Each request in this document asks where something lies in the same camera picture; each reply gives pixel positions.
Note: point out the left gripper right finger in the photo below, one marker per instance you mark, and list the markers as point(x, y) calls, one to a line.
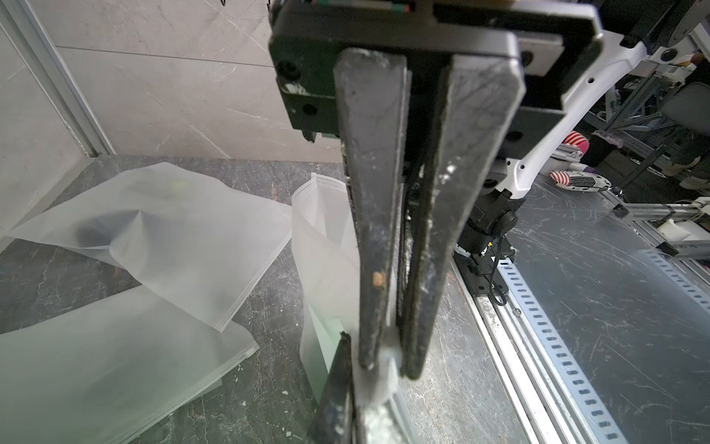
point(378, 424)

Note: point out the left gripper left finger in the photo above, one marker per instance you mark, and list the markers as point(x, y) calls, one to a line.
point(334, 416)

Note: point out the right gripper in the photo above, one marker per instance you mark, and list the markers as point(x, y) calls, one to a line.
point(466, 112)

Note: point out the clear zip-top bag stack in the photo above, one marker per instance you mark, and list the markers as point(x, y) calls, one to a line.
point(326, 255)

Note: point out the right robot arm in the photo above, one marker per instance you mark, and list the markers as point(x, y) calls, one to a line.
point(631, 32)

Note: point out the striped red white shoe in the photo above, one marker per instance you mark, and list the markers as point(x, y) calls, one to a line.
point(579, 181)

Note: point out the aluminium mounting rail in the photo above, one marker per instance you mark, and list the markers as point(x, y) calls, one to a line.
point(628, 331)

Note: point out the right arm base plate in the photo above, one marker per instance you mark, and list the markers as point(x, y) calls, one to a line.
point(480, 274)

